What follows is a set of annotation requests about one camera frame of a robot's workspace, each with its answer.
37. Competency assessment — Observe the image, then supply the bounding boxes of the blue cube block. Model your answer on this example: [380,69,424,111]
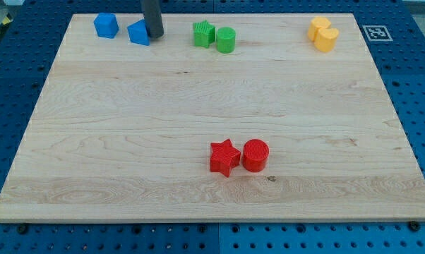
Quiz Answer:
[93,13,119,39]

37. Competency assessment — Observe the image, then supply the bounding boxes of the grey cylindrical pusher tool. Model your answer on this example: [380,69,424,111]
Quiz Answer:
[140,0,164,39]

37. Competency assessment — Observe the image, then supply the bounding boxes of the wooden board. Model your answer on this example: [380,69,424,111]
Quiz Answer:
[0,13,425,224]

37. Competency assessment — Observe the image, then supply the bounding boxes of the white fiducial marker tag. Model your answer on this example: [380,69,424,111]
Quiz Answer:
[362,25,393,42]

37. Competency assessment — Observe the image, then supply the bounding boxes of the yellow heart block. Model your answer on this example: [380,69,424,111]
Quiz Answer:
[307,16,332,42]

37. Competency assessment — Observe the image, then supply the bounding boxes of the red star block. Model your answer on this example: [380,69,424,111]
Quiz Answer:
[210,139,241,177]

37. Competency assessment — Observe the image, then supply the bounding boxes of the blue triangle block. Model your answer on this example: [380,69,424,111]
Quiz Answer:
[127,19,150,46]

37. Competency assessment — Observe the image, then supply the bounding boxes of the green star block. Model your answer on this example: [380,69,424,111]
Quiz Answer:
[193,20,215,49]

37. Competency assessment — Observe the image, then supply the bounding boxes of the yellow pacman block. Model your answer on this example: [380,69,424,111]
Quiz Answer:
[313,28,340,52]

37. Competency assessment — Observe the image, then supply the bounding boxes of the red circle block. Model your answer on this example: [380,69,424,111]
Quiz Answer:
[242,139,270,173]

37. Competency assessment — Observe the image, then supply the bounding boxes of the green circle block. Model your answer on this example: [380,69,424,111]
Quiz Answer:
[216,27,236,54]

